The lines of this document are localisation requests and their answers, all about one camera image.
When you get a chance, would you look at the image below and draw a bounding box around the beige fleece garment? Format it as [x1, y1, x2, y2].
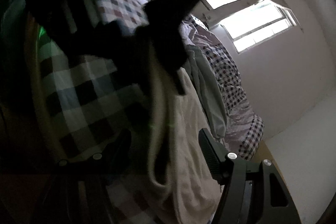
[147, 55, 221, 223]

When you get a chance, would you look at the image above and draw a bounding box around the bright window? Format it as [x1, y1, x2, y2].
[202, 0, 301, 53]

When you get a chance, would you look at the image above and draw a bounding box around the checkered crumpled duvet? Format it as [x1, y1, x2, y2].
[180, 14, 264, 160]

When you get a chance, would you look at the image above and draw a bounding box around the grey-green folded garment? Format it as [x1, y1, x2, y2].
[183, 45, 227, 143]

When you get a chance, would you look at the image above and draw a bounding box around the checkered bed sheet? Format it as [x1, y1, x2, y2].
[37, 0, 159, 223]

